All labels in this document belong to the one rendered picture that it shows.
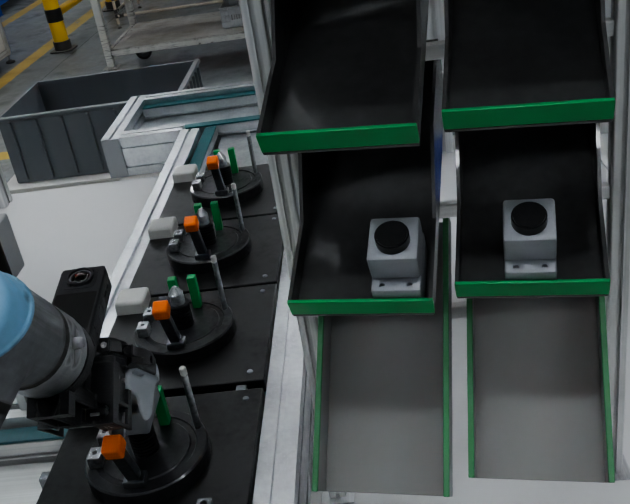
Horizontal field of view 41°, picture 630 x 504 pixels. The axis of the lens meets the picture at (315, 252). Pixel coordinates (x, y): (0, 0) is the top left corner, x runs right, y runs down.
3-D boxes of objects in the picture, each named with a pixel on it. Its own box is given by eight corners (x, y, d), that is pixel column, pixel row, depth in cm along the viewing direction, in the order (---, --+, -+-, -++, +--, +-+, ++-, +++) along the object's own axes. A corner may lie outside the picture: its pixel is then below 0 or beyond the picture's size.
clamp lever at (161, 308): (182, 344, 111) (166, 311, 105) (167, 346, 111) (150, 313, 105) (184, 322, 113) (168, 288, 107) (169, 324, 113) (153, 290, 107)
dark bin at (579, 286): (609, 297, 73) (614, 246, 67) (456, 299, 76) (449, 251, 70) (587, 73, 89) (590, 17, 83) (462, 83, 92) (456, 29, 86)
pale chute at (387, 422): (453, 497, 82) (449, 497, 77) (322, 491, 85) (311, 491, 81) (452, 222, 89) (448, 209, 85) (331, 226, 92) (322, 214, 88)
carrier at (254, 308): (266, 392, 107) (249, 309, 101) (84, 410, 109) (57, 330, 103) (279, 293, 128) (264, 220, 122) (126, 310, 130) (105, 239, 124)
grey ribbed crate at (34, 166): (195, 162, 276) (180, 95, 265) (14, 185, 282) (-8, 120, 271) (212, 119, 313) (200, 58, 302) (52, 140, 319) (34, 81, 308)
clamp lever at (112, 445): (142, 483, 88) (119, 451, 82) (124, 485, 88) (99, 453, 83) (145, 452, 91) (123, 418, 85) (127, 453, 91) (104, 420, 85)
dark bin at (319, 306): (435, 315, 74) (426, 267, 68) (292, 317, 77) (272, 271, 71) (445, 92, 90) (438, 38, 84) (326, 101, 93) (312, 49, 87)
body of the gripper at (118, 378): (60, 438, 81) (1, 420, 69) (62, 351, 84) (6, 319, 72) (137, 430, 80) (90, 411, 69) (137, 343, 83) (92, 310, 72)
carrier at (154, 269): (279, 292, 128) (265, 219, 122) (127, 309, 130) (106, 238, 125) (287, 222, 149) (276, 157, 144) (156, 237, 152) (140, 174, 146)
